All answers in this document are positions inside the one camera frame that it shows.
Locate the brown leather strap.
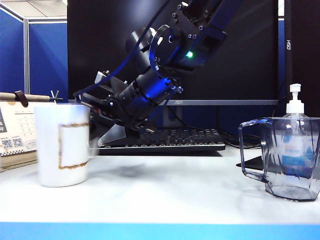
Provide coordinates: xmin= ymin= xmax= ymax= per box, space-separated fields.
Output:
xmin=13 ymin=90 xmax=29 ymax=107

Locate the black HSO monitor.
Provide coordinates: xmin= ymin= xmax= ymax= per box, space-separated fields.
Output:
xmin=284 ymin=0 xmax=320 ymax=118

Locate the wooden rod with metal crosses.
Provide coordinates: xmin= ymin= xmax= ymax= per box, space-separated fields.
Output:
xmin=0 ymin=90 xmax=64 ymax=103

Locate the grey partition post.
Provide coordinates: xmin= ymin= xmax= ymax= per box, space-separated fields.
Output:
xmin=23 ymin=17 xmax=30 ymax=95

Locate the clear hand sanitizer pump bottle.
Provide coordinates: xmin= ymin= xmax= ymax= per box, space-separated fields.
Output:
xmin=273 ymin=83 xmax=317 ymax=177

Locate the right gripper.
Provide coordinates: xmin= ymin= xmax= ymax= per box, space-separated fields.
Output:
xmin=73 ymin=91 xmax=151 ymax=147

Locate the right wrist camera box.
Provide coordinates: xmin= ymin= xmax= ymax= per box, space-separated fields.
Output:
xmin=94 ymin=70 xmax=113 ymax=86

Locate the silver monitor stand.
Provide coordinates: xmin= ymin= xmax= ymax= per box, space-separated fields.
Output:
xmin=162 ymin=105 xmax=187 ymax=129

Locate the transparent plastic cup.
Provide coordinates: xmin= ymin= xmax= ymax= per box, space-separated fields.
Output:
xmin=237 ymin=116 xmax=320 ymax=202

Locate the black mechanical keyboard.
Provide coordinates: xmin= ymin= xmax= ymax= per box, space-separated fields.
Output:
xmin=96 ymin=127 xmax=226 ymax=154

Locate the beige canvas desk calendar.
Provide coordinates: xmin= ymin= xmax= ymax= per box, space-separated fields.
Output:
xmin=0 ymin=99 xmax=38 ymax=173

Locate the black monitor with silver bezel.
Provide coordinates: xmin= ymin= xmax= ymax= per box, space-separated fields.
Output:
xmin=66 ymin=0 xmax=280 ymax=106

